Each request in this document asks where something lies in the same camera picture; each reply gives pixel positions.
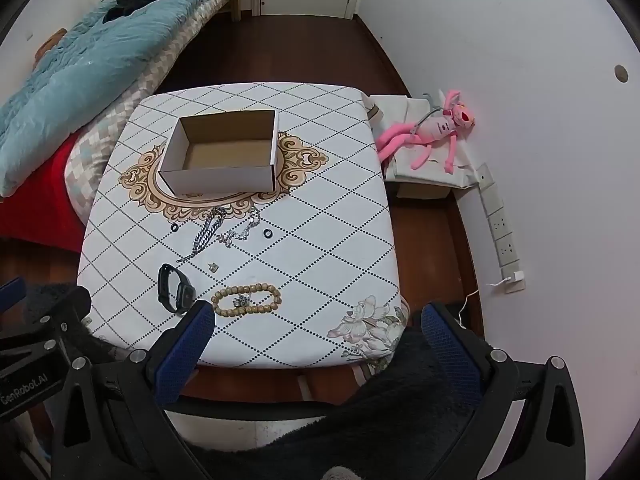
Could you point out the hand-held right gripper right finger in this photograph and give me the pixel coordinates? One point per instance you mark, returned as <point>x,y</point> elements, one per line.
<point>450,355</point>

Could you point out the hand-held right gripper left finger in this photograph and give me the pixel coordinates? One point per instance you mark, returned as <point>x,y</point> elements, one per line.
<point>185,355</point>

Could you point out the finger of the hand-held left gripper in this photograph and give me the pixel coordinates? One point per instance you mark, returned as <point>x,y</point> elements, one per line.
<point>67,310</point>
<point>11,294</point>

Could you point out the black smart band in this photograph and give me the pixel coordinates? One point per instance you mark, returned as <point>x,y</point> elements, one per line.
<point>172,290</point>

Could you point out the small silver charm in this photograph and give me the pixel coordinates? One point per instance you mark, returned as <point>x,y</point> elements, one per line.
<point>240,302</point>

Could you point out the cardboard box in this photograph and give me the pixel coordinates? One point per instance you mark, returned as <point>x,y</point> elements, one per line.
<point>220,177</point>

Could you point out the black fluffy garment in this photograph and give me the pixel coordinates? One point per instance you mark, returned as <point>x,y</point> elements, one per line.
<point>400,410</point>

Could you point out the red blanket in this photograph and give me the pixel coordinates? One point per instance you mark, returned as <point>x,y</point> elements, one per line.
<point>35,205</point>

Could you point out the white power strip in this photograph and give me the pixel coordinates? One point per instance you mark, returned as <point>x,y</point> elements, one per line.
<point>502,230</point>

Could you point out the white diamond-patterned tablecloth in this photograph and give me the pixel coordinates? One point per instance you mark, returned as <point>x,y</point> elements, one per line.
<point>320,220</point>

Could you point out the pink plush toy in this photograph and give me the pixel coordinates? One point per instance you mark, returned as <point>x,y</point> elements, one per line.
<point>435,127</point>

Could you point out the light blue duvet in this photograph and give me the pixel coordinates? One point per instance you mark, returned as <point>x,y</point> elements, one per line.
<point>100,70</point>

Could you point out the grey clothes hanger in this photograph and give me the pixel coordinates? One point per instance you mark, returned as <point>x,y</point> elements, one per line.
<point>425,115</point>

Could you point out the white cloth bag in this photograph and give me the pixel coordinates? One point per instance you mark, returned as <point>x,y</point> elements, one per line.
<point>400,110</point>

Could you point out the brown pillow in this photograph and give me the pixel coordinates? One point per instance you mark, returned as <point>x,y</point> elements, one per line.
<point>50,45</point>

